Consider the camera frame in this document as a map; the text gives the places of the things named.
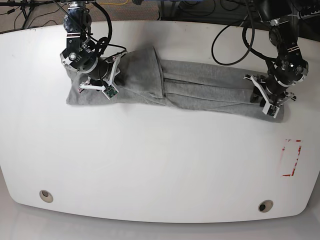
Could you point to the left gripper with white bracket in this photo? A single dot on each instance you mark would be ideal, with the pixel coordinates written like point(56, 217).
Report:
point(270, 93)

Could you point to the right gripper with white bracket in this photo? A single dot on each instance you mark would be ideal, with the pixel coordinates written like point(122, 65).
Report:
point(105, 76)

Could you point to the grey T-shirt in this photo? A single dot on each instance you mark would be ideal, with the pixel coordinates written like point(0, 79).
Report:
point(181, 84)

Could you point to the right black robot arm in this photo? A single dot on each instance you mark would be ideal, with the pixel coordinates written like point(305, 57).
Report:
point(91, 64)

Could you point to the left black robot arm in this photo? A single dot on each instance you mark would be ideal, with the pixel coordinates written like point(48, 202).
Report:
point(284, 71)

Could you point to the red tape rectangle marking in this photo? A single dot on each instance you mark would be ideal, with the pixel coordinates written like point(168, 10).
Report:
point(289, 157)

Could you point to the white power strip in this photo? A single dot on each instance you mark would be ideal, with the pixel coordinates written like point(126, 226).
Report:
point(309, 11)

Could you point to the black tripod stand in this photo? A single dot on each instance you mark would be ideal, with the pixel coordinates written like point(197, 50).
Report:
point(25, 7)

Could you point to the right table cable grommet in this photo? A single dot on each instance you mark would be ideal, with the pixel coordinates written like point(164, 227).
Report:
point(265, 206)

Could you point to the table cable grommet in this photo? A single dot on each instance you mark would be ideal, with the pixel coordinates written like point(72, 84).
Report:
point(265, 206)
point(46, 196)

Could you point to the left table cable grommet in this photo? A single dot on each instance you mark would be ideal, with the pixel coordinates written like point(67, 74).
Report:
point(46, 196)

